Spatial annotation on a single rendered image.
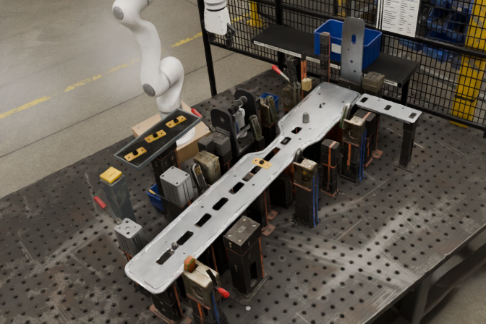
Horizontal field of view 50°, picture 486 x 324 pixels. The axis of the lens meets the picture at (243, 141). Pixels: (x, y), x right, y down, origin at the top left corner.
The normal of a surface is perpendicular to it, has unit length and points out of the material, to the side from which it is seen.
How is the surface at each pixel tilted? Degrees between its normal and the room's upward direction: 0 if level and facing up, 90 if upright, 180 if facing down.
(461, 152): 0
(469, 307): 0
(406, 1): 90
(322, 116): 0
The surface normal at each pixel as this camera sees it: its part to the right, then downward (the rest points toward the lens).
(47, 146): -0.08, -0.77
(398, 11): -0.61, 0.55
